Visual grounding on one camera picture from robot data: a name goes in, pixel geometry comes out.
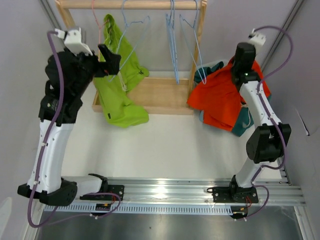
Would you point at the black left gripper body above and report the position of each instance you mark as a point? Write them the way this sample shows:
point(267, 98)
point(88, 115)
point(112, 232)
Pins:
point(91, 65)

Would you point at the orange shorts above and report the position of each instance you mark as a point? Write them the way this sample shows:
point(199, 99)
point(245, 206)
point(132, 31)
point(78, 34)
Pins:
point(222, 97)

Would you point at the teal shorts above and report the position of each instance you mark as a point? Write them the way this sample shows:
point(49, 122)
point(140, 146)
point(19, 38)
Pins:
point(241, 125)

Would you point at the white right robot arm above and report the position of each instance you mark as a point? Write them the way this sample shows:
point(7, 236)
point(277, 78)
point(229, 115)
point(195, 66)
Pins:
point(270, 137)

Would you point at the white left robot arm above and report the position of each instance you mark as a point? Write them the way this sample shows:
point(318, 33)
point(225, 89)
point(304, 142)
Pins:
point(69, 74)

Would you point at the lime green shorts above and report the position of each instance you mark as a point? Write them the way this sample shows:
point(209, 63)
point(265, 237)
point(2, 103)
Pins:
point(118, 109)

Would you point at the wooden clothes rack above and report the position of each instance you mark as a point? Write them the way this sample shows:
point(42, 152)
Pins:
point(158, 95)

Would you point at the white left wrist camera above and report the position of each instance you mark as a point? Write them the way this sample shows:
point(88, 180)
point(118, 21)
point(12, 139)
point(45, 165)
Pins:
point(74, 40)

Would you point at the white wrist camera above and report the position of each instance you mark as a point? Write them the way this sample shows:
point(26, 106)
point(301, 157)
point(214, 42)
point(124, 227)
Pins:
point(74, 40)
point(257, 38)

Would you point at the aluminium mounting rail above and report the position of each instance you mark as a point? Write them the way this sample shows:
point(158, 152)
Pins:
point(186, 197)

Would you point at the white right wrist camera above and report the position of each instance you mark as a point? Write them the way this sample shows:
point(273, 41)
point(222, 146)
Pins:
point(257, 38)

